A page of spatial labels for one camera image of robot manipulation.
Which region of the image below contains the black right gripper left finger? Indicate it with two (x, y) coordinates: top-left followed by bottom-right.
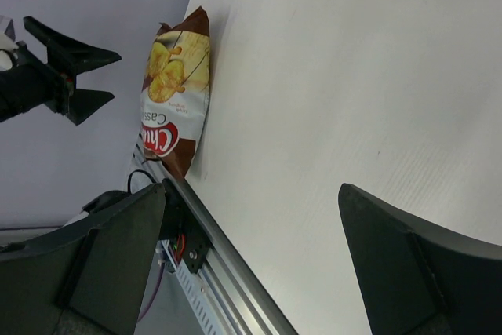
(1, 184), (166, 334)

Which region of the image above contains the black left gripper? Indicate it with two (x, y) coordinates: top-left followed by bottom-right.
(1, 16), (122, 126)

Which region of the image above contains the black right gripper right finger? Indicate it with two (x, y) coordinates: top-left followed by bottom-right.
(338, 184), (501, 334)

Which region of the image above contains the brown Chuba barbeque bag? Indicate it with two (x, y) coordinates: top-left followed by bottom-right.
(140, 7), (210, 180)

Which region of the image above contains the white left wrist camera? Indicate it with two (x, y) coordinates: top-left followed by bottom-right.
(0, 15), (18, 71)

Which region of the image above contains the white slotted cable duct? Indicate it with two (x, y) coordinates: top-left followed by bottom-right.
(159, 240), (237, 335)

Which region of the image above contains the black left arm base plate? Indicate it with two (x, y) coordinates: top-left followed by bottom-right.
(159, 179), (213, 274)

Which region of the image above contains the aluminium mounting rail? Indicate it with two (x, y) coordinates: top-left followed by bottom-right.
(133, 139), (296, 334)

